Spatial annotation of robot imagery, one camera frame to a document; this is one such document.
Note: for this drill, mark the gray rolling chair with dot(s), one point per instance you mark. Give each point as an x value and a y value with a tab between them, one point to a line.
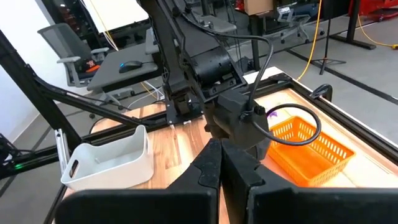
298	25

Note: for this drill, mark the black frame hook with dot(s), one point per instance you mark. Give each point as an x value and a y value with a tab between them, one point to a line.
323	88

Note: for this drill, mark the purple transparent spool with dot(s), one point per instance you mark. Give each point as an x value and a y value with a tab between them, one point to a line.
272	114

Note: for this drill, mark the white plastic bin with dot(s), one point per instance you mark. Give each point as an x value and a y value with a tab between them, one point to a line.
124	168

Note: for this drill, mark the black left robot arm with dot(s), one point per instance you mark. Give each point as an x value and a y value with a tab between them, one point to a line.
174	46

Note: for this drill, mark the black floor tripod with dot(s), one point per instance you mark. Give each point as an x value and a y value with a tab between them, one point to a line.
327	28

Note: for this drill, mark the orange plastic basket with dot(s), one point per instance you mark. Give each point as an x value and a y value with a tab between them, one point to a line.
311	161

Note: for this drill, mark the gray mesh office chair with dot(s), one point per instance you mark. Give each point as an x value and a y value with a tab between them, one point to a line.
62	40

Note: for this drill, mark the cardboard box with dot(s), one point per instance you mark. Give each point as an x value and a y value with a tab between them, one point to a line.
258	7

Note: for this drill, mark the red equipment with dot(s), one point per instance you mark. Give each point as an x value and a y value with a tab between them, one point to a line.
382	6

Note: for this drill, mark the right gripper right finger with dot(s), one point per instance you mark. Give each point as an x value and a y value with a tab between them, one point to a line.
311	207

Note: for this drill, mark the gray desk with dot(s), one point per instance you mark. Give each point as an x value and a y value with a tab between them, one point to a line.
109	71

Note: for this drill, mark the black table leg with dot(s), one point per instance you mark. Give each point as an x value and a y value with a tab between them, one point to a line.
353	18

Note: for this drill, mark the black computer mouse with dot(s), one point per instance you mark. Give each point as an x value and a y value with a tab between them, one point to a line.
130	66

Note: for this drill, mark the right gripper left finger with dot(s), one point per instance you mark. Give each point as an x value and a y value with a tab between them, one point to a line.
140	207

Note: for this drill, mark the silver metal bracket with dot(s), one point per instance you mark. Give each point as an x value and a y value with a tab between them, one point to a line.
62	149

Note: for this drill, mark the white board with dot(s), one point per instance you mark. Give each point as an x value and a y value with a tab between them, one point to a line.
115	14

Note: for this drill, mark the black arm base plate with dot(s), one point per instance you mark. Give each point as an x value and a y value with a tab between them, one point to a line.
171	118

